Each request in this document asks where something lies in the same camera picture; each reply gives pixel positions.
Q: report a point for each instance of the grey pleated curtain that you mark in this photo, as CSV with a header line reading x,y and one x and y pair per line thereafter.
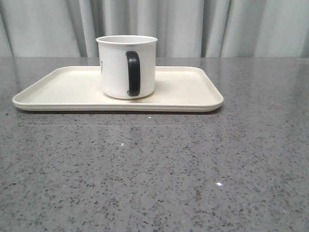
x,y
184,28

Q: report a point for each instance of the cream rectangular plastic tray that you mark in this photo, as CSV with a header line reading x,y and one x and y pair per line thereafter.
x,y
77,88

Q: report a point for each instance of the white smiley mug black handle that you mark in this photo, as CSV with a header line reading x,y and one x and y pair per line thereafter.
x,y
127,65

